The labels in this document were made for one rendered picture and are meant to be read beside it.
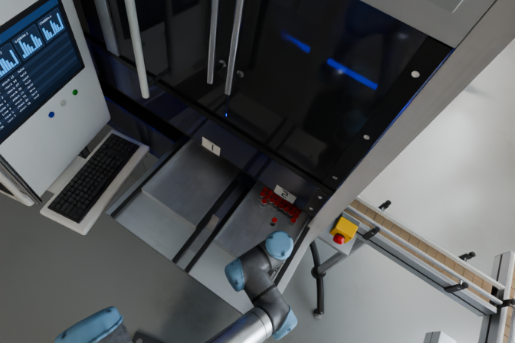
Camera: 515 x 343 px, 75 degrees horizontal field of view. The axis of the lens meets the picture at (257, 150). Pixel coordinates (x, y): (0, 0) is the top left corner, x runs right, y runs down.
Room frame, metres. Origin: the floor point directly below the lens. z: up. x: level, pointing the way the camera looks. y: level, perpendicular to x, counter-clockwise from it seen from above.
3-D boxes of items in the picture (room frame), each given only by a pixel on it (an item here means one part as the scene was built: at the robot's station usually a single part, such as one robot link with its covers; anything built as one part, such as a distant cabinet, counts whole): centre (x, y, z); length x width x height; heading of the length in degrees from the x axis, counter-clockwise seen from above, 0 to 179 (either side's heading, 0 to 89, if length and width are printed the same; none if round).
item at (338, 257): (0.63, -0.57, 0.46); 0.09 x 0.09 x 0.77; 72
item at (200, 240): (0.39, 0.09, 0.91); 0.14 x 0.03 x 0.06; 161
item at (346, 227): (0.54, -0.39, 0.99); 0.08 x 0.07 x 0.07; 162
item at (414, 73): (0.56, -0.25, 1.40); 0.05 x 0.01 x 0.80; 72
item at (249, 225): (0.50, -0.12, 0.90); 0.34 x 0.26 x 0.04; 162
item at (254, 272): (0.23, -0.08, 1.21); 0.11 x 0.11 x 0.08; 49
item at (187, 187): (0.61, 0.20, 0.90); 0.34 x 0.26 x 0.04; 162
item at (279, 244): (0.31, -0.13, 1.21); 0.09 x 0.08 x 0.11; 139
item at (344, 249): (0.57, -0.42, 0.87); 0.14 x 0.13 x 0.02; 162
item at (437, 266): (0.59, -0.71, 0.92); 0.69 x 0.15 x 0.16; 72
